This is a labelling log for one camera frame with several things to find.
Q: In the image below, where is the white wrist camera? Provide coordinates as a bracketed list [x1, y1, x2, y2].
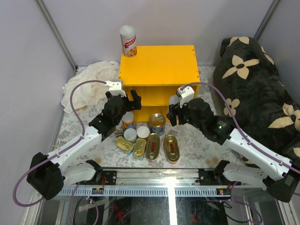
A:
[176, 86, 195, 108]
[105, 80, 126, 97]

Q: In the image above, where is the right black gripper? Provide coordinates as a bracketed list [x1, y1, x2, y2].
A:
[166, 101, 204, 132]

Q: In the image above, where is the grey lid small can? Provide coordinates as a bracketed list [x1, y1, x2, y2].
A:
[123, 128, 137, 143]

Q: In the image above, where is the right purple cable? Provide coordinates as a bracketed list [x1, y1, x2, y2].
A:
[182, 82, 300, 223]

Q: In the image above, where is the right metal corner post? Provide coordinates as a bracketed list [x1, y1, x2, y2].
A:
[253, 0, 282, 41]

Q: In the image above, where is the aluminium mounting rail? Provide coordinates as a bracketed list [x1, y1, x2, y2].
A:
[67, 167, 286, 197]

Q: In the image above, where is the orange blue tall canister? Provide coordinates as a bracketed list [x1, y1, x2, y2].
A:
[122, 112, 135, 130]

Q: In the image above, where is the yellow wooden shelf cabinet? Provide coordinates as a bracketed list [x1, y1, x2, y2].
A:
[119, 45, 200, 122]

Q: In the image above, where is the white orange snack canister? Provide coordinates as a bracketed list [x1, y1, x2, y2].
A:
[119, 25, 137, 58]

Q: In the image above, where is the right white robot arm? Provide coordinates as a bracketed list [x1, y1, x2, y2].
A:
[167, 95, 300, 203]

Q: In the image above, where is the metal corner post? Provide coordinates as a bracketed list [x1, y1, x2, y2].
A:
[253, 0, 282, 41]
[35, 0, 78, 71]

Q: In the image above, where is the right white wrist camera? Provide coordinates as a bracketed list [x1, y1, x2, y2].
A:
[176, 86, 195, 108]

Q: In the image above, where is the purple cable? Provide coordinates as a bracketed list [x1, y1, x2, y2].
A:
[12, 80, 108, 207]
[182, 82, 300, 223]

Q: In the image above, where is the gold oval tin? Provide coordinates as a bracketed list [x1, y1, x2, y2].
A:
[145, 133, 160, 162]
[164, 135, 180, 164]

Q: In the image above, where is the white red snack canister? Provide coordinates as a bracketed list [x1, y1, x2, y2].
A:
[168, 95, 180, 106]

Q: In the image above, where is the clear jar colourful candy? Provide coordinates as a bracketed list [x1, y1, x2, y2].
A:
[114, 123, 124, 137]

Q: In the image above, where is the blue labelled gold-top can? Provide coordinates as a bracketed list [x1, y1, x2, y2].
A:
[149, 113, 166, 135]

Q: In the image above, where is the crumpled cream cloth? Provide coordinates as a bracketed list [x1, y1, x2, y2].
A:
[60, 60, 120, 114]

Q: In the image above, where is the gold rectangular tin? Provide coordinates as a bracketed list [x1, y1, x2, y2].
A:
[115, 136, 134, 154]
[133, 138, 147, 158]

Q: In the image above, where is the left metal corner post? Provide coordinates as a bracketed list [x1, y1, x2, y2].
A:
[35, 0, 78, 71]

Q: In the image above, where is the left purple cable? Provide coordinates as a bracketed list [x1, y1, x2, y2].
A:
[12, 80, 108, 207]

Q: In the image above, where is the gold oval tin right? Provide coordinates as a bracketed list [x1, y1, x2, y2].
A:
[164, 135, 180, 164]

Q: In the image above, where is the gold oval tin left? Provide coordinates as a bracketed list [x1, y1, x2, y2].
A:
[145, 133, 160, 162]

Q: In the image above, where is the white lid small can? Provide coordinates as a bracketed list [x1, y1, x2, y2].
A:
[136, 126, 150, 140]

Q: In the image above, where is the black floral plush blanket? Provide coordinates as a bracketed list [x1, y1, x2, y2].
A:
[213, 37, 300, 160]

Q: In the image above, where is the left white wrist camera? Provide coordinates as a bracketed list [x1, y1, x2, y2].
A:
[105, 80, 126, 97]

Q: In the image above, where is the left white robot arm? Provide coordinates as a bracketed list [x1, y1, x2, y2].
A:
[26, 90, 142, 200]

